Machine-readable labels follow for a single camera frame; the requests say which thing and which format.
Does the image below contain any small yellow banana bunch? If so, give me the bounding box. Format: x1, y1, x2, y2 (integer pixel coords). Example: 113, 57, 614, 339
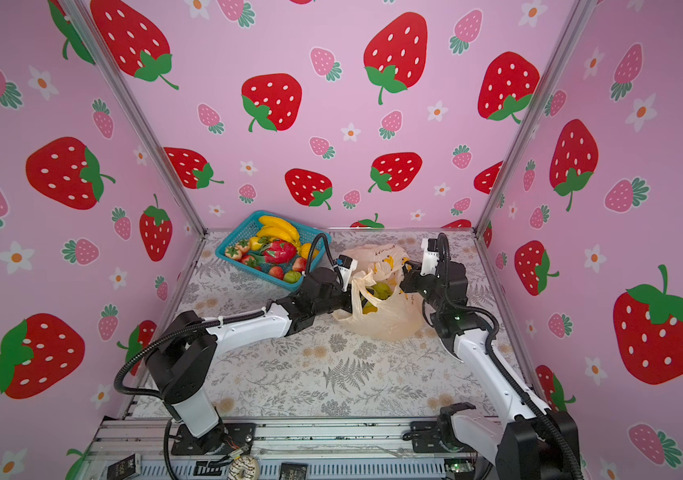
257, 215, 300, 246

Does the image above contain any aluminium rail frame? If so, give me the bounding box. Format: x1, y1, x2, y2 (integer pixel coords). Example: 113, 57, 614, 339
73, 417, 497, 479

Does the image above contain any teal plastic basket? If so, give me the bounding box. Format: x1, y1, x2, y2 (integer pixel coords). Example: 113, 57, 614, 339
215, 211, 330, 291

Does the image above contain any red dragon fruit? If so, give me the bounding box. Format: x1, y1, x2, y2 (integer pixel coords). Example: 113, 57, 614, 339
261, 240, 297, 265

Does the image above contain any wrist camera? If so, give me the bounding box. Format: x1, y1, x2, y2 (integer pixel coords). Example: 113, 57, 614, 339
336, 254, 357, 277
421, 238, 441, 276

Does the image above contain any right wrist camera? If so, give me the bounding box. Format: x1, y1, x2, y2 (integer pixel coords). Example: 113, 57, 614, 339
421, 238, 441, 276

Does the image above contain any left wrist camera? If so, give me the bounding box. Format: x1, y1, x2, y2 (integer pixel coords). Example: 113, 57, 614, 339
336, 254, 357, 277

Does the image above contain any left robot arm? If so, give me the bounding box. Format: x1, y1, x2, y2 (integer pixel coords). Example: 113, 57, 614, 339
143, 266, 353, 441

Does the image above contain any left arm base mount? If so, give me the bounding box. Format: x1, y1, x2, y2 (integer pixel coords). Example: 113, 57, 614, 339
170, 422, 256, 456

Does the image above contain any yellow lemon fake fruit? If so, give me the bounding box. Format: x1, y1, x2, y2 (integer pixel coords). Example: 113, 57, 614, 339
299, 243, 319, 259

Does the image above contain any red peach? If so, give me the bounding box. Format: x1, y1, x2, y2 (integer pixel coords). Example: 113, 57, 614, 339
291, 256, 307, 274

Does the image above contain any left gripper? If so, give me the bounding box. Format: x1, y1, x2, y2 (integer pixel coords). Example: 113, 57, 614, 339
312, 280, 375, 319

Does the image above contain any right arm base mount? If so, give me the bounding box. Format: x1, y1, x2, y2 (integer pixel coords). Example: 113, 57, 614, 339
401, 420, 477, 454

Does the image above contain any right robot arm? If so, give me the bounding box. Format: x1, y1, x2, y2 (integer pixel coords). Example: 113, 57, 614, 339
401, 261, 583, 479

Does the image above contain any strawberry fake fruit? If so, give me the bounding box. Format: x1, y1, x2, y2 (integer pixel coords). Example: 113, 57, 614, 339
224, 245, 243, 262

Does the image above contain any beige plastic bag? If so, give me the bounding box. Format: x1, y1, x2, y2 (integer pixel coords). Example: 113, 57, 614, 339
332, 244, 425, 342

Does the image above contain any green pear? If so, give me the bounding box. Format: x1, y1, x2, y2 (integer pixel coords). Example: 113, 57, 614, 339
369, 282, 393, 300

